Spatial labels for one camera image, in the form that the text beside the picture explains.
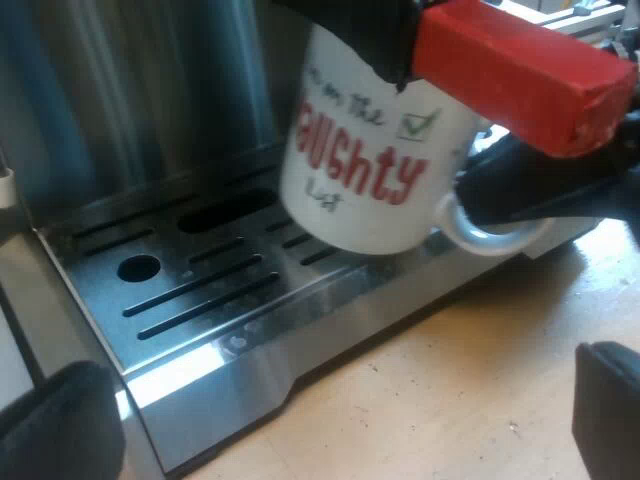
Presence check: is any white mug with red print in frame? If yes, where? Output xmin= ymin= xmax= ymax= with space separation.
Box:
xmin=278 ymin=22 xmax=557 ymax=258

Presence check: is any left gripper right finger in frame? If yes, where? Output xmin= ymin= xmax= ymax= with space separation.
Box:
xmin=571 ymin=341 xmax=640 ymax=480

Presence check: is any aluminium rail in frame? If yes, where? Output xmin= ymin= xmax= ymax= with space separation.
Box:
xmin=529 ymin=0 xmax=629 ymax=39

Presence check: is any steel espresso machine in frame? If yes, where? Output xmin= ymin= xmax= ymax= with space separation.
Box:
xmin=0 ymin=0 xmax=601 ymax=477

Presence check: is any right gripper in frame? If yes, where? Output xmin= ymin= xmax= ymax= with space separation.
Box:
xmin=456 ymin=69 xmax=640 ymax=227

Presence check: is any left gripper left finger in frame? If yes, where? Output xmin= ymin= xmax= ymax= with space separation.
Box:
xmin=0 ymin=360 xmax=127 ymax=480

